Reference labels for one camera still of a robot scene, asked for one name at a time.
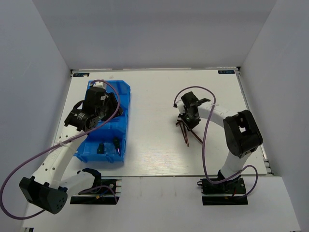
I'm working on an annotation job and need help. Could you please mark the table corner label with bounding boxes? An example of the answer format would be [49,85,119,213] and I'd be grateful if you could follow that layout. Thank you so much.
[218,70,235,74]
[73,73,90,77]

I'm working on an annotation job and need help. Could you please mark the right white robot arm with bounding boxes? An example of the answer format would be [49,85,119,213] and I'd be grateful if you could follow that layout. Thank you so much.
[173,91,263,193]

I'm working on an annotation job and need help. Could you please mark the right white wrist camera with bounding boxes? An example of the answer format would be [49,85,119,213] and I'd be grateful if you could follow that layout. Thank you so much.
[173,100,186,119]

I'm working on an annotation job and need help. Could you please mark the stubby green screwdriver orange tip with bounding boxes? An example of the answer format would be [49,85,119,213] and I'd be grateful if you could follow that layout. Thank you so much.
[113,137,121,156]

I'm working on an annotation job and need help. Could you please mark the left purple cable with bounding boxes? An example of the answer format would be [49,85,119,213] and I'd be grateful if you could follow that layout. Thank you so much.
[0,79,121,219]

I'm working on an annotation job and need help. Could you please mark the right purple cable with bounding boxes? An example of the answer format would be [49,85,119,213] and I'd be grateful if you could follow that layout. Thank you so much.
[173,86,258,197]

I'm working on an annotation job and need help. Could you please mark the right table corner label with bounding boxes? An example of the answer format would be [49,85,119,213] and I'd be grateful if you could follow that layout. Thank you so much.
[218,70,235,74]

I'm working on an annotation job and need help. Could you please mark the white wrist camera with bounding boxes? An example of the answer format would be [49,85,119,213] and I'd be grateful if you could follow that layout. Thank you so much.
[89,81,107,90]
[173,100,186,119]

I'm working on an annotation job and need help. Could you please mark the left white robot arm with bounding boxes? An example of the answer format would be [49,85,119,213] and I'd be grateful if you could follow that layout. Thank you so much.
[19,87,120,214]

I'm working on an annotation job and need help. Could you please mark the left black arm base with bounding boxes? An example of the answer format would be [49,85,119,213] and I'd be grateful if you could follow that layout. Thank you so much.
[70,177,122,205]

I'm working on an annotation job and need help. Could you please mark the stubby dark green screwdriver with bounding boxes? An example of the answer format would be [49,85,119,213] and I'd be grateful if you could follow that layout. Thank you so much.
[97,143,105,154]

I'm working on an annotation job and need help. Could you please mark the left table corner label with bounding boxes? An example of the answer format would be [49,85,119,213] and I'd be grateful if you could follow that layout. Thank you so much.
[73,73,90,77]

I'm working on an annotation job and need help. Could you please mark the purple cable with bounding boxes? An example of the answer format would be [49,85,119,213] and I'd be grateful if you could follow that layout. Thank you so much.
[173,86,258,197]
[0,79,121,219]

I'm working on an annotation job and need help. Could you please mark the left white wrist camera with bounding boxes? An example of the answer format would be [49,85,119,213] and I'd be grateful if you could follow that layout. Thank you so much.
[89,81,107,90]

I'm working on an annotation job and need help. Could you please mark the blue plastic divided bin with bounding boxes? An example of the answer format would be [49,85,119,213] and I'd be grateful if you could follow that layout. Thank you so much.
[74,80,131,163]

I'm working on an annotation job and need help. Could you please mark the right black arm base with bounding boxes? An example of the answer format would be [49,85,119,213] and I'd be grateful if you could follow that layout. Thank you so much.
[197,177,248,206]

